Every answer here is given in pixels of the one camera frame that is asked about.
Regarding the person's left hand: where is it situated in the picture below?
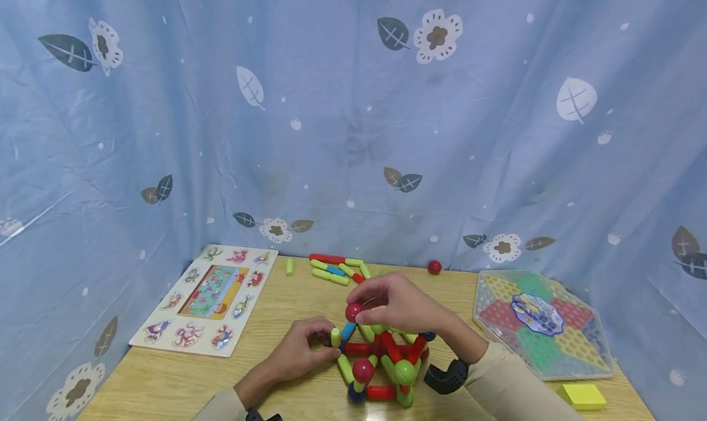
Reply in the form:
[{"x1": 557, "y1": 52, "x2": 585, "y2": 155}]
[{"x1": 264, "y1": 316, "x2": 339, "y2": 385}]

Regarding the person's right hand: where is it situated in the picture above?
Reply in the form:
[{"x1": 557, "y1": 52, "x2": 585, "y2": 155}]
[{"x1": 346, "y1": 272, "x2": 468, "y2": 361}]

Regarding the magnetic stick and ball structure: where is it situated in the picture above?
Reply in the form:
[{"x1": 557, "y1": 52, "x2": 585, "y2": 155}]
[{"x1": 334, "y1": 320, "x2": 438, "y2": 409}]

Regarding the person's left forearm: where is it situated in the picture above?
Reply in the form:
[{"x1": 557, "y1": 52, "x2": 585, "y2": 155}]
[{"x1": 192, "y1": 361, "x2": 278, "y2": 421}]

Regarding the person's right forearm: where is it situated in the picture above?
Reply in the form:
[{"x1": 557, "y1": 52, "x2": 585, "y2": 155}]
[{"x1": 450, "y1": 330, "x2": 587, "y2": 421}]

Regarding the pile of loose magnetic sticks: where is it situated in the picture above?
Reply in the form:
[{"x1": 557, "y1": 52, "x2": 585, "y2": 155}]
[{"x1": 309, "y1": 253, "x2": 373, "y2": 286}]

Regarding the animal puzzle board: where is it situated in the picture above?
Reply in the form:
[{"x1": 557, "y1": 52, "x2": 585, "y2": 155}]
[{"x1": 128, "y1": 244, "x2": 280, "y2": 358}]

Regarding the hexagonal colourful checkers board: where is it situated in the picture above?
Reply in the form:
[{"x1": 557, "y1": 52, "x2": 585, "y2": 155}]
[{"x1": 471, "y1": 269, "x2": 616, "y2": 382}]

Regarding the yellow sticky note pad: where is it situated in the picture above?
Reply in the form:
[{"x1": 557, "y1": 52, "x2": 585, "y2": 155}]
[{"x1": 556, "y1": 382, "x2": 608, "y2": 411}]

